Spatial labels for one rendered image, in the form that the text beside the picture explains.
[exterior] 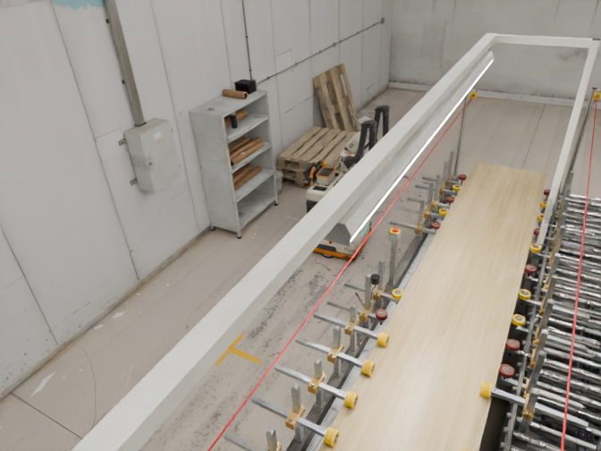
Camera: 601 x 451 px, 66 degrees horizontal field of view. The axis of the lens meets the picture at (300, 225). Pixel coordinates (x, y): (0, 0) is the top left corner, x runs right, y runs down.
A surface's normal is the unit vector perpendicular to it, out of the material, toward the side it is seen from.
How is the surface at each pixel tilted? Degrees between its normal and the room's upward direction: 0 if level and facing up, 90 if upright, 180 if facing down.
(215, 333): 0
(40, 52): 90
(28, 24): 90
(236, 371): 0
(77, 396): 0
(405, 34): 90
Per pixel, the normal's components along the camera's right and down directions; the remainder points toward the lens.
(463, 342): -0.05, -0.84
